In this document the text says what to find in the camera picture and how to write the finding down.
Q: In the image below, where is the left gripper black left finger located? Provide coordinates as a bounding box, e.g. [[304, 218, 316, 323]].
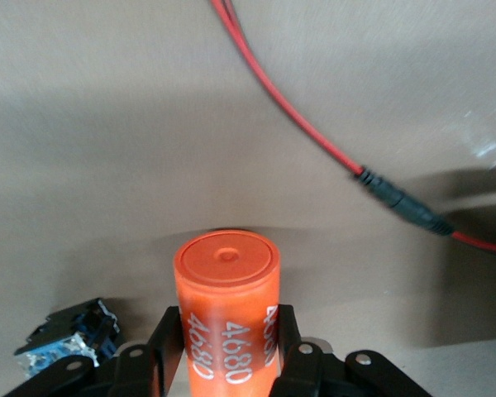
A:
[[2, 304, 187, 397]]

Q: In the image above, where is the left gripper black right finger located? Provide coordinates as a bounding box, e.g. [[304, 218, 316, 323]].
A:
[[268, 304, 433, 397]]

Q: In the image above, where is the yellow mushroom push button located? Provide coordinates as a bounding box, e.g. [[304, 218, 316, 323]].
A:
[[14, 297, 122, 378]]

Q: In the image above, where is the orange cylinder white 4680 print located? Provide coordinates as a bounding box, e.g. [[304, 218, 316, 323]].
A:
[[172, 229, 282, 397]]

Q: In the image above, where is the red black motor wire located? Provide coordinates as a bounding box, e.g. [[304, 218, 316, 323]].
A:
[[209, 0, 496, 256]]

